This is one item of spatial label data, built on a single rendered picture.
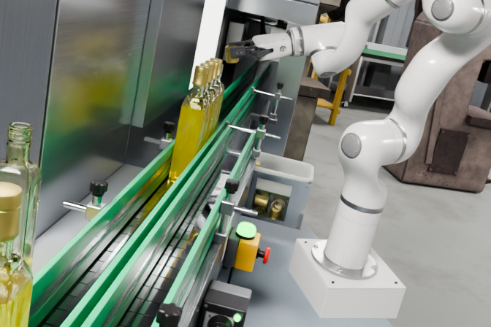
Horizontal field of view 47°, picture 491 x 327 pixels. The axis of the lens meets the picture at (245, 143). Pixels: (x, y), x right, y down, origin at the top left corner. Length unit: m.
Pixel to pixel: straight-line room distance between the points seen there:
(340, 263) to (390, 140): 0.38
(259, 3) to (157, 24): 1.16
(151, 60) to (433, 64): 0.66
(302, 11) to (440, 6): 1.24
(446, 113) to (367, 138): 4.18
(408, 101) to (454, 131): 4.24
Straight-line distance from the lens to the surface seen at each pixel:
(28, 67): 0.96
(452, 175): 5.83
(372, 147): 1.41
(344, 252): 1.58
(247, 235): 1.29
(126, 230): 1.12
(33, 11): 0.95
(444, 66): 1.39
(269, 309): 1.54
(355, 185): 1.50
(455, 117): 5.63
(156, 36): 1.37
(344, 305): 1.58
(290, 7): 2.46
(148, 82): 1.39
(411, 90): 1.41
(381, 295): 1.62
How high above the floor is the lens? 1.55
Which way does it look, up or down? 16 degrees down
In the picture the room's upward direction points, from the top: 12 degrees clockwise
